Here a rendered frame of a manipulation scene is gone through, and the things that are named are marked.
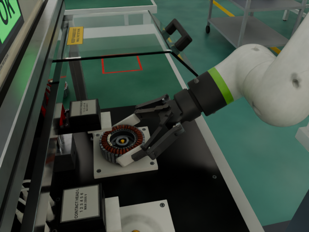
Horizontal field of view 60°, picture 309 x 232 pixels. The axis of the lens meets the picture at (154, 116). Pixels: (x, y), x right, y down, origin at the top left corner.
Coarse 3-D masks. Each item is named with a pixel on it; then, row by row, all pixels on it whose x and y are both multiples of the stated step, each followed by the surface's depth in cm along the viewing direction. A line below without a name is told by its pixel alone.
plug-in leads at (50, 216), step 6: (24, 180) 36; (30, 180) 37; (24, 192) 38; (24, 198) 38; (24, 204) 33; (48, 204) 38; (54, 204) 42; (18, 210) 36; (48, 210) 38; (18, 216) 36; (48, 216) 39; (54, 216) 40; (48, 222) 40; (12, 228) 37; (48, 228) 38
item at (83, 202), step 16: (64, 192) 41; (80, 192) 41; (96, 192) 41; (64, 208) 39; (80, 208) 39; (96, 208) 39; (112, 208) 43; (48, 224) 39; (64, 224) 37; (80, 224) 38; (96, 224) 38; (112, 224) 41
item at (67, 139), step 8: (64, 136) 65; (72, 136) 66; (64, 144) 63; (72, 144) 64; (56, 152) 61; (64, 152) 61; (72, 152) 63; (56, 160) 61; (64, 160) 62; (72, 160) 62; (56, 168) 63; (64, 168) 63; (72, 168) 64
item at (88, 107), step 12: (72, 108) 58; (84, 108) 58; (96, 108) 58; (72, 120) 56; (84, 120) 57; (96, 120) 57; (108, 120) 61; (36, 132) 56; (60, 132) 57; (72, 132) 58; (96, 132) 59; (60, 144) 60
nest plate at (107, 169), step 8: (144, 128) 74; (96, 136) 72; (96, 144) 69; (96, 152) 67; (96, 160) 65; (104, 160) 65; (144, 160) 65; (152, 160) 65; (96, 168) 63; (104, 168) 63; (112, 168) 63; (120, 168) 63; (128, 168) 63; (136, 168) 63; (144, 168) 63; (152, 168) 63; (96, 176) 61; (104, 176) 62
